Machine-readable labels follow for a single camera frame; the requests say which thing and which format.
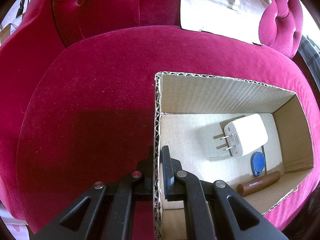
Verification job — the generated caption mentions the cardboard box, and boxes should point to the cardboard box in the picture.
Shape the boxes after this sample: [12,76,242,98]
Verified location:
[153,72,319,239]

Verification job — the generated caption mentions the red velvet tufted sofa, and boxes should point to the red velvet tufted sofa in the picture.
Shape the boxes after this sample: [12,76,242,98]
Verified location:
[1,0,319,232]

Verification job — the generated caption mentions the brown paper sheet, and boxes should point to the brown paper sheet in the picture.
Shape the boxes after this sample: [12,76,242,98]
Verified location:
[180,0,272,45]

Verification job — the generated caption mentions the grey plaid blanket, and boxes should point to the grey plaid blanket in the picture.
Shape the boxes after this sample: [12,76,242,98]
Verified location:
[298,35,319,81]

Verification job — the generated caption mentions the blue key fob tag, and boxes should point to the blue key fob tag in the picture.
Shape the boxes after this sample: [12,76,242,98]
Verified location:
[251,152,266,177]

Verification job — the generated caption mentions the large white charger plug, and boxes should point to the large white charger plug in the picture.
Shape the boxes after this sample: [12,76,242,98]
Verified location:
[221,113,268,157]

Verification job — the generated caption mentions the brown lipstick tube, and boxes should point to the brown lipstick tube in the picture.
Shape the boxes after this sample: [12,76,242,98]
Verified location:
[236,171,281,197]

